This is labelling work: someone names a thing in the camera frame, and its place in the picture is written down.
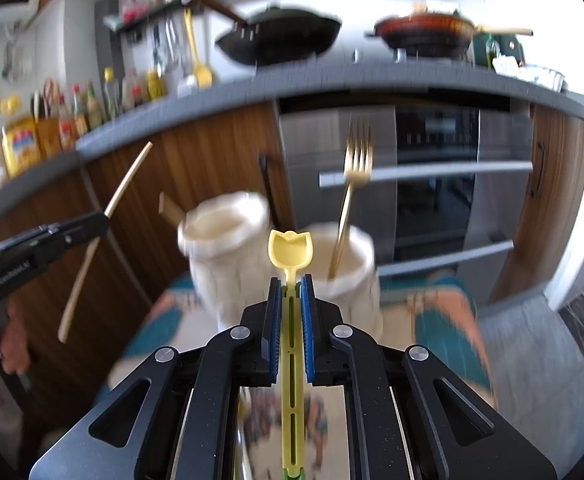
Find white textured utensil holder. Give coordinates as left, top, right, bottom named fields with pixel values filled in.
left=178, top=191, right=271, bottom=328
left=299, top=224, right=385, bottom=348

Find gold fork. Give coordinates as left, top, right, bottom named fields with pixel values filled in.
left=328, top=115, right=375, bottom=281

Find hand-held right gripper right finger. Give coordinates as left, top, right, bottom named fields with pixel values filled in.
left=301, top=275, right=557, bottom=480

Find row of condiment bottles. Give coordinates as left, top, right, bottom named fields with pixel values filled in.
left=54, top=67, right=167, bottom=152

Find teal and orange patterned mat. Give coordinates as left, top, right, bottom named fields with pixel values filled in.
left=106, top=267, right=499, bottom=480

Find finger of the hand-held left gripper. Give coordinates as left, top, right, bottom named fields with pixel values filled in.
left=0, top=239, right=93, bottom=319
left=0, top=211, right=108, bottom=266

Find stainless steel built-in oven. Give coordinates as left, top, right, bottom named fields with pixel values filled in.
left=278, top=102, right=535, bottom=281

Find narrow wooden base cabinet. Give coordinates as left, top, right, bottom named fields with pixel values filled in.
left=489, top=105, right=584, bottom=306

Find hanging metal kitchen utensils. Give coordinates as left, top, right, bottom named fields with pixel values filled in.
left=151, top=15, right=193, bottom=77

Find red-brown frying pan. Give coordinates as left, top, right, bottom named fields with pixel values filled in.
left=367, top=11, right=534, bottom=59

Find white dishes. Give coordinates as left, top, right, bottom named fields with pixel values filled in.
left=492, top=55, right=569, bottom=92

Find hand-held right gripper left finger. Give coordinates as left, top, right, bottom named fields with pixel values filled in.
left=29, top=277, right=280, bottom=480

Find yellow food bag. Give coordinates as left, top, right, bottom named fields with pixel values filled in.
left=0, top=116, right=40, bottom=179

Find black cabinet handle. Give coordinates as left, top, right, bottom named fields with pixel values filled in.
left=258, top=154, right=279, bottom=229

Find black wok with brown handle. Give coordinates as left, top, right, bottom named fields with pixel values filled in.
left=192, top=0, right=343, bottom=67

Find green oil bottle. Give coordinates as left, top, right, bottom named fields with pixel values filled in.
left=485, top=35, right=502, bottom=68

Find person's left hand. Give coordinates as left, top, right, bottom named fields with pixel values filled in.
left=0, top=302, right=38, bottom=377

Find brown paper bag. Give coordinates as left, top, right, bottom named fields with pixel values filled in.
left=34, top=92, right=63, bottom=159

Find black wall shelf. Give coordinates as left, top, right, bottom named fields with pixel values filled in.
left=104, top=0, right=213, bottom=37

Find yellow spatula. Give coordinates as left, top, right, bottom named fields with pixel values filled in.
left=184, top=10, right=214, bottom=87

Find yellow tulip-shaped spoon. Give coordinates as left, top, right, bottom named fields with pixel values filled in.
left=268, top=229, right=313, bottom=480

